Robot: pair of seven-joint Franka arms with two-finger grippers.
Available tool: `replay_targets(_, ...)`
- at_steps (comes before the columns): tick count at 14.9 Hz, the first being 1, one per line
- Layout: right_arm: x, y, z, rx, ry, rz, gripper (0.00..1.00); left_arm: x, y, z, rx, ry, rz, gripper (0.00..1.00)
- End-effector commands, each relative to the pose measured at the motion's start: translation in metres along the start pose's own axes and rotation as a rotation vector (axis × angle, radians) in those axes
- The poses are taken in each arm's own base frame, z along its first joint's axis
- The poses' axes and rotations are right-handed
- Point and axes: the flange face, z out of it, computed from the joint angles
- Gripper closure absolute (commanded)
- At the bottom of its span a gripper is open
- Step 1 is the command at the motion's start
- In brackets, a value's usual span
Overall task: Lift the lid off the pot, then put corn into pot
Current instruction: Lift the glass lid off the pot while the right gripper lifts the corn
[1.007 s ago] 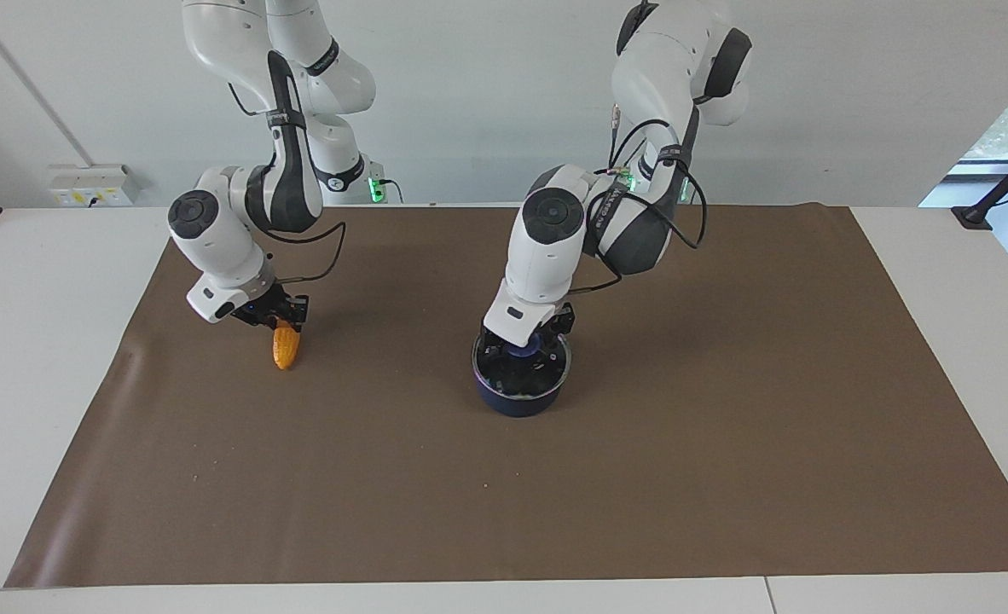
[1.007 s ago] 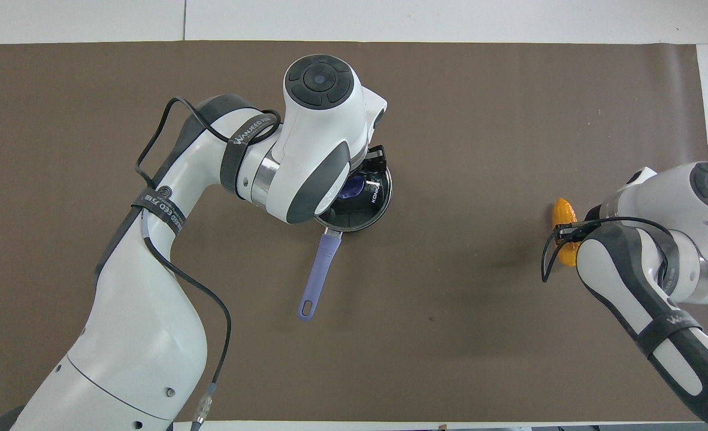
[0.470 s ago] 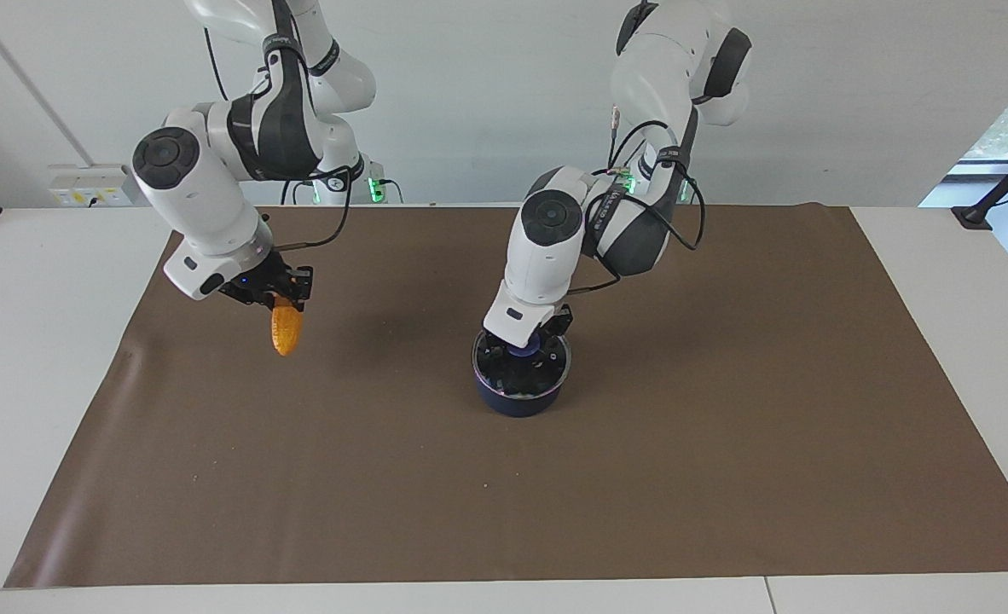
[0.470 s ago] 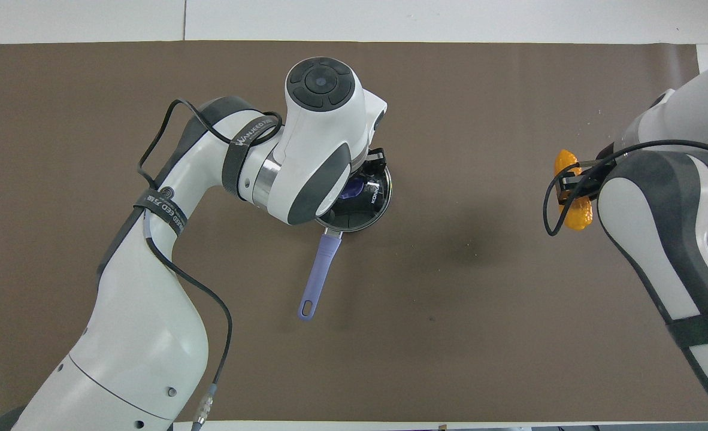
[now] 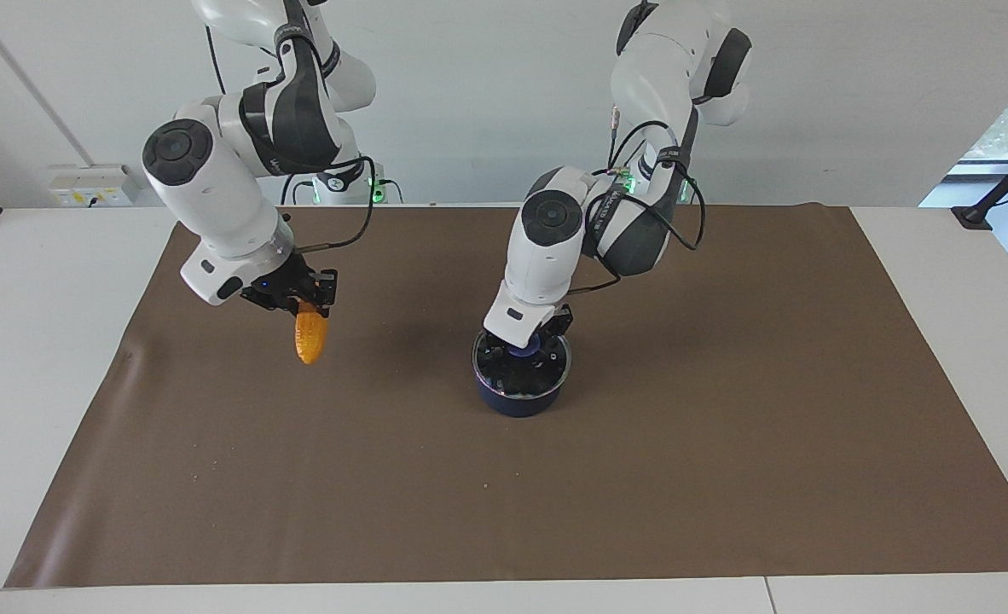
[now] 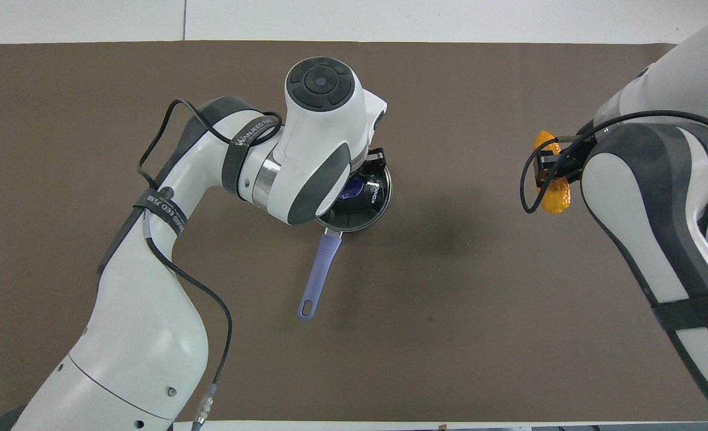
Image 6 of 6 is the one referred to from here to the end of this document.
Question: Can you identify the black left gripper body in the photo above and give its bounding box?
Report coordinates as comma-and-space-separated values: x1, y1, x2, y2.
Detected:
363, 147, 388, 175

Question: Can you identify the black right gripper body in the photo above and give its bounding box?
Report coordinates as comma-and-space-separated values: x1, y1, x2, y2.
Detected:
555, 123, 595, 181

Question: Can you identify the yellow toy corn cob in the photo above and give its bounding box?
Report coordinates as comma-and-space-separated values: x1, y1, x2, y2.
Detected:
534, 130, 571, 214

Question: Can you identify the glass lid purple knob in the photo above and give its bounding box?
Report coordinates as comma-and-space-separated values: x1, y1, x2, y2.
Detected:
324, 165, 391, 231

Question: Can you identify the brown table mat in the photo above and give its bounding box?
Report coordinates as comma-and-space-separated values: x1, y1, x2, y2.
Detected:
0, 41, 705, 423

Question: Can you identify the steel pot purple handle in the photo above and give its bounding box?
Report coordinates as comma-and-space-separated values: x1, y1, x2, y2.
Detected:
297, 165, 393, 321

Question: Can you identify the black velcro cable strap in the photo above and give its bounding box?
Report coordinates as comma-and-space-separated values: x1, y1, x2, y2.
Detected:
650, 286, 708, 333
221, 127, 254, 196
132, 188, 188, 238

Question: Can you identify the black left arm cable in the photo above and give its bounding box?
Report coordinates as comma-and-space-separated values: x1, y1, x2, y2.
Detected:
137, 99, 283, 431

